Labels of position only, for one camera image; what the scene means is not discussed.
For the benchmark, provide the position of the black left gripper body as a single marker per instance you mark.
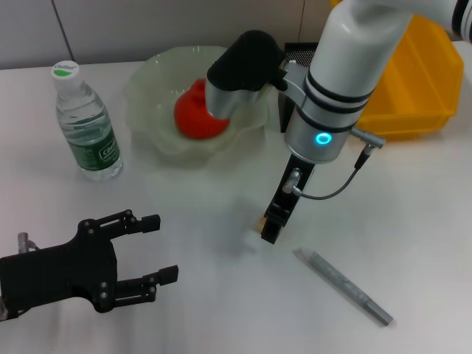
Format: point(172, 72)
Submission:
point(55, 276)

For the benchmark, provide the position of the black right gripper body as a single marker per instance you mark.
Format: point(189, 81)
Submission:
point(295, 184)

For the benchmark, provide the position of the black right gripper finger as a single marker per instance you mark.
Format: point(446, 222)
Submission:
point(274, 228)

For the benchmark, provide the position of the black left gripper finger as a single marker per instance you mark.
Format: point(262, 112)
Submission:
point(169, 276)
point(151, 223)

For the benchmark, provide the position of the clear green-label water bottle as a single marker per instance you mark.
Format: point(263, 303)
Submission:
point(92, 147)

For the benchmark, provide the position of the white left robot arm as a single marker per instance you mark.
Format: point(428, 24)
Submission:
point(3, 309)

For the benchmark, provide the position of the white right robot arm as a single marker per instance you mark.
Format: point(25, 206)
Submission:
point(350, 55)

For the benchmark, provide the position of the translucent wavy fruit plate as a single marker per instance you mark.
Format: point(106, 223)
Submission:
point(155, 144)

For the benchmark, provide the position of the grey marker pen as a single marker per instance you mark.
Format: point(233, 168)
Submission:
point(343, 284)

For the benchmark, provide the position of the black mesh pen holder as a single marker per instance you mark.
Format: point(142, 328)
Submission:
point(300, 51)

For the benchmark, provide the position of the yellow plastic bin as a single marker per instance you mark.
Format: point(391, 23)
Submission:
point(416, 92)

